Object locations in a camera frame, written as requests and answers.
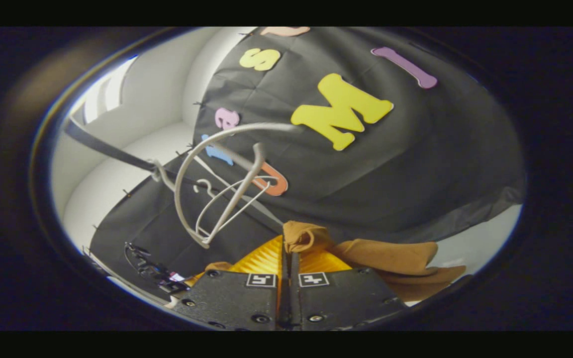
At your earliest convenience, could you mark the black backdrop cloth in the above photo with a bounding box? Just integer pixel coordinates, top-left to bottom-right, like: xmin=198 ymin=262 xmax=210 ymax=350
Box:
xmin=89 ymin=27 xmax=526 ymax=299

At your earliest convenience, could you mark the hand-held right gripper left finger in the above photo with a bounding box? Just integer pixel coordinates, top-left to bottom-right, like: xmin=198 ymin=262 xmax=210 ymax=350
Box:
xmin=171 ymin=235 xmax=290 ymax=332

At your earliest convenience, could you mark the brown jacket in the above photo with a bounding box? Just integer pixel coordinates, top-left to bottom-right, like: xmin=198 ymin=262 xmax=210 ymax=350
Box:
xmin=187 ymin=220 xmax=467 ymax=303

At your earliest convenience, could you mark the white plastic clothes hanger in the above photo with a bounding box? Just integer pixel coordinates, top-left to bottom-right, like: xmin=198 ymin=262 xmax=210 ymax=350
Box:
xmin=148 ymin=122 xmax=299 ymax=249
xmin=192 ymin=175 xmax=280 ymax=237

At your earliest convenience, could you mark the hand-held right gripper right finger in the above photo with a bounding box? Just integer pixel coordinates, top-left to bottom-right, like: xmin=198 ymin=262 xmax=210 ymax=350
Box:
xmin=290 ymin=250 xmax=410 ymax=331

